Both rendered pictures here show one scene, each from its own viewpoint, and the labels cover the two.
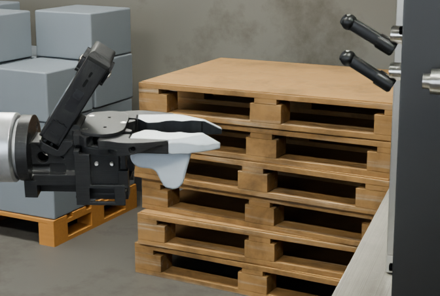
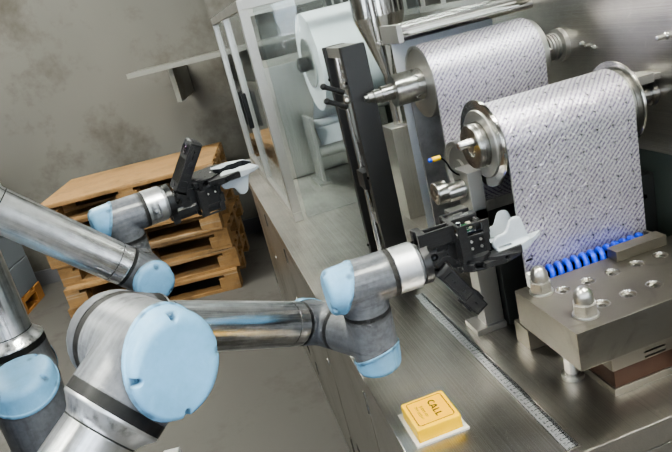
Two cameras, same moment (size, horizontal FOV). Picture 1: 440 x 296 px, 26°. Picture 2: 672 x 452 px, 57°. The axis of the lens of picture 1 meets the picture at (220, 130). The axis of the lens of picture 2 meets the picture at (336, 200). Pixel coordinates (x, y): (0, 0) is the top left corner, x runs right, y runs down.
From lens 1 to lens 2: 59 cm
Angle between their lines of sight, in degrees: 28
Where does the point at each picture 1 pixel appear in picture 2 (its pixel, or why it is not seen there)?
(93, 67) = (195, 148)
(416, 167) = (367, 134)
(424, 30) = (356, 80)
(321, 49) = (131, 154)
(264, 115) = not seen: hidden behind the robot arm
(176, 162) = (243, 180)
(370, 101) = not seen: hidden behind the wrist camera
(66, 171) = (192, 204)
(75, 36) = not seen: outside the picture
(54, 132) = (183, 187)
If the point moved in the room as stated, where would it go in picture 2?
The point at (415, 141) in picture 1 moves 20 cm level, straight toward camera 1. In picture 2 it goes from (364, 124) to (410, 134)
